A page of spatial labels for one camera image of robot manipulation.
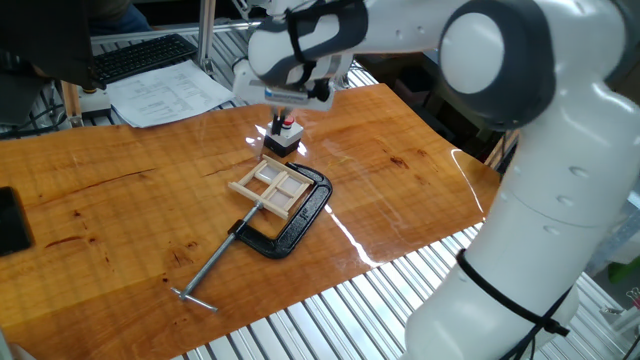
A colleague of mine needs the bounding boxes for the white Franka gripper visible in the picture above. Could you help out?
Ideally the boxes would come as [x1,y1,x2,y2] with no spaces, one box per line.
[232,57,291,136]

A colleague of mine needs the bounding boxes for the green and white bag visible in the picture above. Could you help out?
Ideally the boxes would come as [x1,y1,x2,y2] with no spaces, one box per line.
[607,254,640,284]

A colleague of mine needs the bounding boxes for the silver gripper mount bracket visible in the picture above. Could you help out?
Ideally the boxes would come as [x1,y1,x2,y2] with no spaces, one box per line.
[259,79,337,112]

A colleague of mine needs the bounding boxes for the seated person in jeans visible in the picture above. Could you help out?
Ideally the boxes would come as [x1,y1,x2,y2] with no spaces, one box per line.
[89,0,154,36]

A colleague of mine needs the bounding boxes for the aluminium frame rail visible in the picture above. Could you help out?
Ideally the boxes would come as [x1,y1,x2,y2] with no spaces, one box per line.
[89,19,264,45]

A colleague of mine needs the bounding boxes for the miniature wooden sliding window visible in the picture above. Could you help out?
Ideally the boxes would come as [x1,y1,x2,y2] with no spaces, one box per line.
[227,153,316,221]

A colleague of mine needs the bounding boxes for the grey box with red button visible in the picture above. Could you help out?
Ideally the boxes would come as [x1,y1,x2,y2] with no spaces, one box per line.
[263,115,305,159]

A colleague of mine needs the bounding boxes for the flat black device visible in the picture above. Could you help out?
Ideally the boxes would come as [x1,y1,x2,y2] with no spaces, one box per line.
[0,186,35,258]

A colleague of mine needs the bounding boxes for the black keyboard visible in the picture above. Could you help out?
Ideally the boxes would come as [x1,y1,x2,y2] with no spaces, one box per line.
[92,33,199,85]

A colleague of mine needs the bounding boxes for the aluminium frame post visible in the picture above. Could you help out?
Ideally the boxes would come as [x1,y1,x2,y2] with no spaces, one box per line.
[196,0,217,74]

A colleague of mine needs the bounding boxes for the black C-clamp with steel screw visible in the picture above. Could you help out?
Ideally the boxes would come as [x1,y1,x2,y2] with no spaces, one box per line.
[169,162,334,313]

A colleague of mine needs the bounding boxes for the printed paper sheets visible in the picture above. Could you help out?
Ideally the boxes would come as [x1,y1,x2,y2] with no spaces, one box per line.
[105,59,237,129]

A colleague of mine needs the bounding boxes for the wooden slats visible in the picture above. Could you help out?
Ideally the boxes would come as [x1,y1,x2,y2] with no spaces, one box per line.
[483,129,521,171]

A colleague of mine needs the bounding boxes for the small white box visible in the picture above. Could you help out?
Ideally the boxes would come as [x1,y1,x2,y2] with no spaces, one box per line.
[78,87,112,120]

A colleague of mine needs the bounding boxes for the wood-grain mat sheet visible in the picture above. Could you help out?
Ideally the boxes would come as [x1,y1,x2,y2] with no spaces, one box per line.
[0,83,501,360]

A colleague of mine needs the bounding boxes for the thin wooden stick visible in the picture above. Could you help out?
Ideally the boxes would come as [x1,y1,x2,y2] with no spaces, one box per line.
[60,79,84,126]

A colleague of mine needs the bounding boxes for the large dark monitor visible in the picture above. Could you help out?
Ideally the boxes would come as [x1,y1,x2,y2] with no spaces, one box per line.
[0,0,99,91]

